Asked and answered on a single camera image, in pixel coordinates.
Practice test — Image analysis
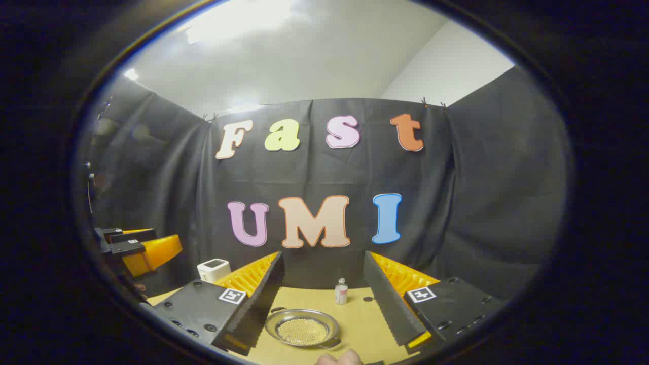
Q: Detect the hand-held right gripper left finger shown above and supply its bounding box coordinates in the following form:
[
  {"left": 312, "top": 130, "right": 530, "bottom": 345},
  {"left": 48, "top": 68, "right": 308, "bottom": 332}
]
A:
[{"left": 152, "top": 252, "right": 285, "bottom": 356}]

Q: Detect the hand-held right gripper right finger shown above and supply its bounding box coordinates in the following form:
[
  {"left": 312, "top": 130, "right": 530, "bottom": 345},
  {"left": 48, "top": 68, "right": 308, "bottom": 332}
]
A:
[{"left": 363, "top": 250, "right": 505, "bottom": 355}]

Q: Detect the white toaster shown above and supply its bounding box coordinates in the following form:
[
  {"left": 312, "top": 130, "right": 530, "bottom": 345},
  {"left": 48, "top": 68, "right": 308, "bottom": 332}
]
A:
[{"left": 197, "top": 259, "right": 232, "bottom": 283}]

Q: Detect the steel pot with black handles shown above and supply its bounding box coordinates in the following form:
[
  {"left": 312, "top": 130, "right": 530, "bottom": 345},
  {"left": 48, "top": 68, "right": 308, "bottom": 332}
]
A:
[{"left": 264, "top": 306, "right": 342, "bottom": 350}]

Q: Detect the black backdrop cloth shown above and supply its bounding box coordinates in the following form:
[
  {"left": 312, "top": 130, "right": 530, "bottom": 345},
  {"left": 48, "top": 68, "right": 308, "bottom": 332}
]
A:
[{"left": 84, "top": 65, "right": 576, "bottom": 305}]

